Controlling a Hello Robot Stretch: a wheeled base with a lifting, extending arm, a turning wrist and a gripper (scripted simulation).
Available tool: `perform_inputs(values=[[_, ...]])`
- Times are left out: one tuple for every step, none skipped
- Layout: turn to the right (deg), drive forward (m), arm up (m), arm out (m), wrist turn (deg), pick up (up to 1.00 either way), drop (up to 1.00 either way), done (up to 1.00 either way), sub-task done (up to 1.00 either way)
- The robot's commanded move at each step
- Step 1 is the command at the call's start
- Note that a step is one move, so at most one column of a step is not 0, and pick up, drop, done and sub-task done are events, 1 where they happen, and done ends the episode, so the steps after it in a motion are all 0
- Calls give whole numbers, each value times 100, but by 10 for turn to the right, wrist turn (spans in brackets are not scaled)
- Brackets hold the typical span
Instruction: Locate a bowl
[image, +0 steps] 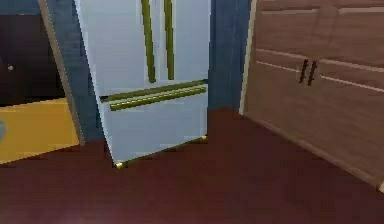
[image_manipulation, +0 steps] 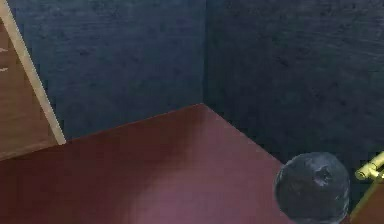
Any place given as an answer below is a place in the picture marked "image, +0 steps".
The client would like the white fridge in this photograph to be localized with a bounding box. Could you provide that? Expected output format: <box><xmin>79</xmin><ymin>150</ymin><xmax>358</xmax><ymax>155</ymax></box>
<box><xmin>73</xmin><ymin>0</ymin><xmax>212</xmax><ymax>170</ymax></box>

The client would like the brown wooden cupboard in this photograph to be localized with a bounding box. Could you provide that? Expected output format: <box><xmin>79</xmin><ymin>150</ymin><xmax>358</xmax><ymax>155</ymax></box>
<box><xmin>238</xmin><ymin>0</ymin><xmax>384</xmax><ymax>194</ymax></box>

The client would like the dark brown room door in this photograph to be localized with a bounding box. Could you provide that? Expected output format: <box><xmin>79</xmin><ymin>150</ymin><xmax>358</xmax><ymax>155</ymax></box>
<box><xmin>0</xmin><ymin>13</ymin><xmax>66</xmax><ymax>108</ymax></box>

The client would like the olive fridge drawer handle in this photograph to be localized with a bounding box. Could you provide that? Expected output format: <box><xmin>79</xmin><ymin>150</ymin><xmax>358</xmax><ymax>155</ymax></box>
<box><xmin>109</xmin><ymin>86</ymin><xmax>207</xmax><ymax>112</ymax></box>

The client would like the olive fridge door handle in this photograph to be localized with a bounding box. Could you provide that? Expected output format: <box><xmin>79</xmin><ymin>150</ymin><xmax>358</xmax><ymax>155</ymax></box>
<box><xmin>140</xmin><ymin>0</ymin><xmax>157</xmax><ymax>84</ymax></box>
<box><xmin>163</xmin><ymin>0</ymin><xmax>176</xmax><ymax>81</ymax></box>

